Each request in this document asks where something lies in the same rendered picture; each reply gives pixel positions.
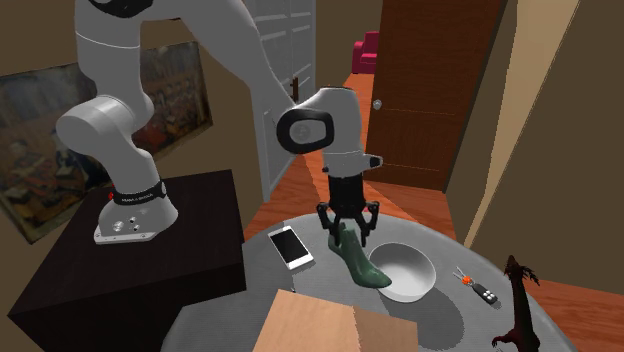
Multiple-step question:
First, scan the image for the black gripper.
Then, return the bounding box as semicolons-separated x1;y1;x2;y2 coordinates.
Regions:
316;171;381;248

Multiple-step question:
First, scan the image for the white smartphone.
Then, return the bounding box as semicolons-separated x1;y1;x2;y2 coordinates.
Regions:
267;225;315;271

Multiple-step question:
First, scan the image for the round grey table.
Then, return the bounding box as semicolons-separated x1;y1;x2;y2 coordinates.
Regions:
160;212;579;352

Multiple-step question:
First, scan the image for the white bowl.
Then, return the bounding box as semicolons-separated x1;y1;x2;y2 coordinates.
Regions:
368;242;438;303

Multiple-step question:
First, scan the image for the black key fob with keys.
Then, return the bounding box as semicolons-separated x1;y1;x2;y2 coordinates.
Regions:
452;265;499;306

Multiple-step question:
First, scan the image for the brown wooden door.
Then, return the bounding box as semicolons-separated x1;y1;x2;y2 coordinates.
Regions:
364;0;503;192

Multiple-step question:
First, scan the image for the red armchair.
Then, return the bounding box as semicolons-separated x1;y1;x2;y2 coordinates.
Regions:
351;30;380;75

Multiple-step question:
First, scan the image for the white panelled wardrobe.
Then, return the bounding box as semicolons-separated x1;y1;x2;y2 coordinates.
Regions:
242;0;317;202

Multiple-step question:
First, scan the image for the dark red bird figure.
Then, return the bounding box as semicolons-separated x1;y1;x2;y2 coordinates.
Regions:
491;254;542;351

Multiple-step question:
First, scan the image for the dark robot stand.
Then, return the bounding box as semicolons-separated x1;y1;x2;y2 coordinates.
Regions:
7;168;247;352

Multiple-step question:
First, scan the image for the framed wall painting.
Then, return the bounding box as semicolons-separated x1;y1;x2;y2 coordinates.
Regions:
0;40;214;245

